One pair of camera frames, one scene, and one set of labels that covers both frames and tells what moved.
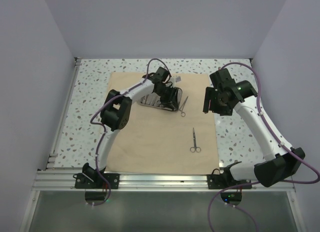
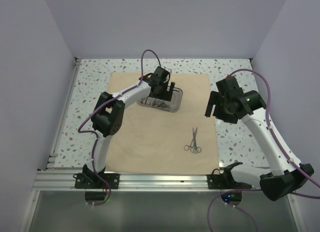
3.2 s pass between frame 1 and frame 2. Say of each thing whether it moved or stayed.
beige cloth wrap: stayed
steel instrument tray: stayed
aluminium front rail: stayed
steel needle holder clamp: moved
